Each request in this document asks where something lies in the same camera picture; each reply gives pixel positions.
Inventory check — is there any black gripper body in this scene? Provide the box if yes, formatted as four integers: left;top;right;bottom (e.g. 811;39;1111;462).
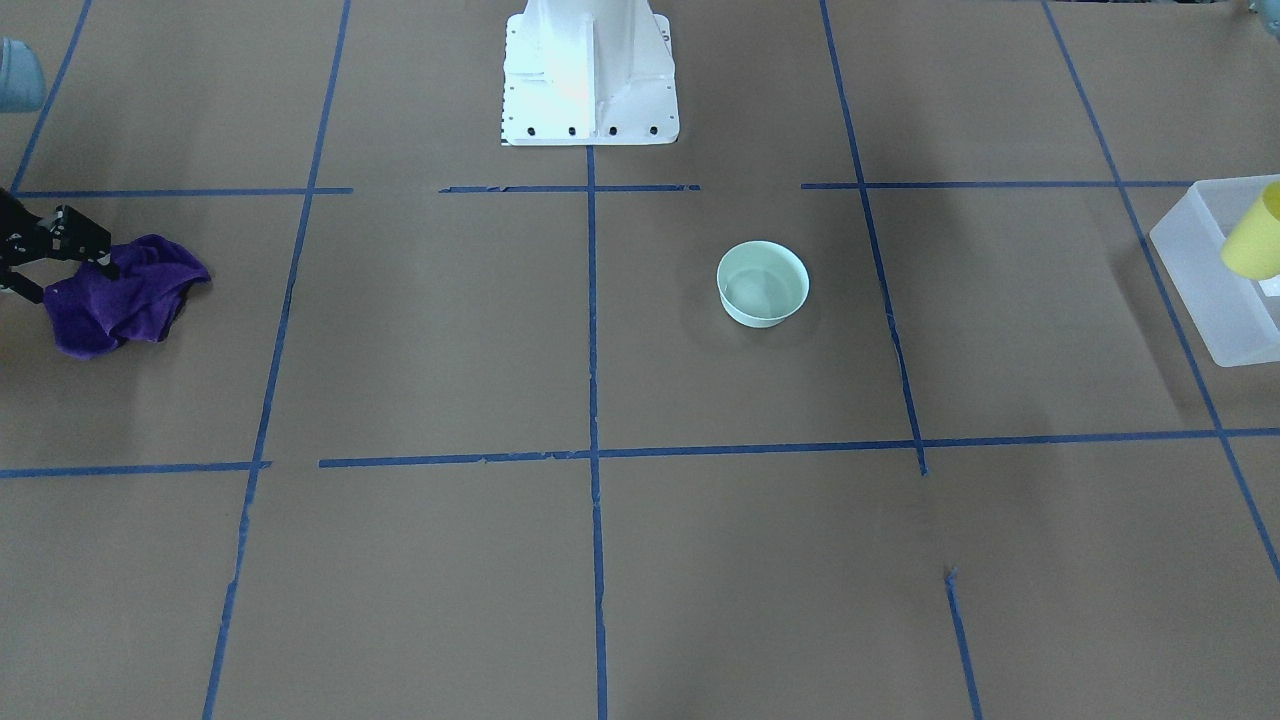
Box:
1;190;113;291

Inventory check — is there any purple cloth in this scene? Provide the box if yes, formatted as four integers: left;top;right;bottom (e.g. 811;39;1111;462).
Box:
44;234;211;360

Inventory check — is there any pale green bowl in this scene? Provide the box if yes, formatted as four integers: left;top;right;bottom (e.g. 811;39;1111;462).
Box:
716;240;812;329

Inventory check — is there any yellow plastic cup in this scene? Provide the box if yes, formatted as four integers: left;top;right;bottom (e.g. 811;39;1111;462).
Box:
1220;181;1279;281

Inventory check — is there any clear plastic storage box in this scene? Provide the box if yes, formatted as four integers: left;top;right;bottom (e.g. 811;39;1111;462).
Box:
1149;174;1279;366

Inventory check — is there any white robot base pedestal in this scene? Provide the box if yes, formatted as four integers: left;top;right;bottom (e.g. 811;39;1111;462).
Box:
500;1;681;147

